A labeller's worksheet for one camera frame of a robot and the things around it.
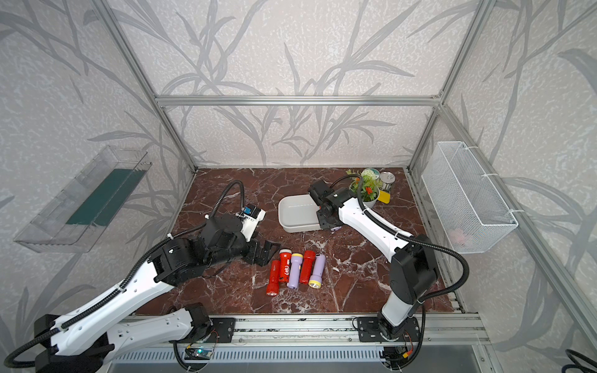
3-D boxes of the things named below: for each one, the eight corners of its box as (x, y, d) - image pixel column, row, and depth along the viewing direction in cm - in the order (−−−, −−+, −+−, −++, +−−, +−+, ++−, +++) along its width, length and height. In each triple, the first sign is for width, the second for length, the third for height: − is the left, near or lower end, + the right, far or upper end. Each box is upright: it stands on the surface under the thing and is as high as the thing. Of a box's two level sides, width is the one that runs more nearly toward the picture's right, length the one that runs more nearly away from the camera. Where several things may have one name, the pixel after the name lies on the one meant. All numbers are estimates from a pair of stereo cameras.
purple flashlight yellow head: (286, 287, 84) (286, 285, 81) (292, 255, 92) (291, 252, 89) (298, 289, 84) (298, 286, 81) (303, 256, 91) (303, 253, 89)
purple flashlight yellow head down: (308, 286, 85) (308, 284, 82) (315, 255, 92) (315, 252, 90) (320, 289, 84) (320, 286, 82) (326, 258, 92) (327, 254, 89)
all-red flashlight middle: (298, 283, 86) (297, 279, 83) (305, 253, 93) (304, 248, 90) (310, 285, 85) (310, 282, 82) (316, 255, 93) (316, 251, 90)
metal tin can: (379, 192, 114) (382, 183, 109) (376, 179, 119) (379, 171, 114) (393, 192, 114) (397, 183, 109) (390, 179, 119) (393, 171, 114)
